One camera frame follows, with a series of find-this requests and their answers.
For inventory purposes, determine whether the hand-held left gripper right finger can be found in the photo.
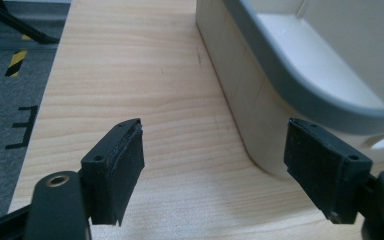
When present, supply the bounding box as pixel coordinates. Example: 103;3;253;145
283;117;374;225

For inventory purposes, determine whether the black metal stand leg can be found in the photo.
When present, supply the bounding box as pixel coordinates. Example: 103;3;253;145
0;0;60;52

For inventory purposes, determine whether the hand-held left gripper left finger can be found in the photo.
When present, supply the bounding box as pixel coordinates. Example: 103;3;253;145
80;117;146;227

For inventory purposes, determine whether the black floor tape mark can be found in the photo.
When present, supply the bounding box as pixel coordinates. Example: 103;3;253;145
5;105;39;150

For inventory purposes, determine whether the white bin with grey rim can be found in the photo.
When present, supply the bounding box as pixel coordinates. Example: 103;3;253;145
195;0;384;181

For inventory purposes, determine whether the yellow black striped floor tape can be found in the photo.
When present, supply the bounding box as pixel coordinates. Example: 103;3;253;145
4;33;33;78

